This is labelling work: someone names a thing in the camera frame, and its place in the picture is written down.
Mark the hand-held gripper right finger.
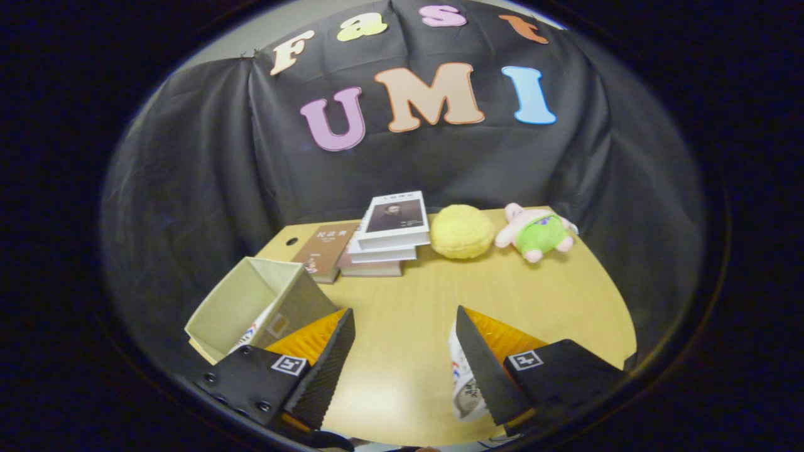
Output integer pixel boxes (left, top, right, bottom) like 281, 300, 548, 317
455, 305, 630, 435

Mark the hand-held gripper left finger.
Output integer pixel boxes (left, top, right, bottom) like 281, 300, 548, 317
192, 307, 357, 435

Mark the white striped shoe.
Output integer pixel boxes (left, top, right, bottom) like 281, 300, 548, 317
447, 321, 490, 422
229, 317, 278, 354

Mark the grey fabric storage box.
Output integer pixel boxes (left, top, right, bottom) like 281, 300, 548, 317
184, 256, 340, 365

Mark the thick pale-edged book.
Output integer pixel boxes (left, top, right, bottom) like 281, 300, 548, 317
336, 247, 404, 277

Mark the brown cover book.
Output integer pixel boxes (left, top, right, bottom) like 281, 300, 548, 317
291, 222, 360, 284

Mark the plain white book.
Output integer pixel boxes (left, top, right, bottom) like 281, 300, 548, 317
347, 213, 418, 264

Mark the round yellow plush cushion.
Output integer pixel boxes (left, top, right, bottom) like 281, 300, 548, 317
430, 204, 496, 260

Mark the pink star plush toy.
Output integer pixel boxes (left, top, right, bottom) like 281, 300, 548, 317
494, 202, 579, 264

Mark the white portrait cover book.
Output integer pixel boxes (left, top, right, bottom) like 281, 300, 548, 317
357, 191, 432, 250

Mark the black backdrop cloth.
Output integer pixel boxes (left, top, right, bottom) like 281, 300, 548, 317
100, 0, 707, 377

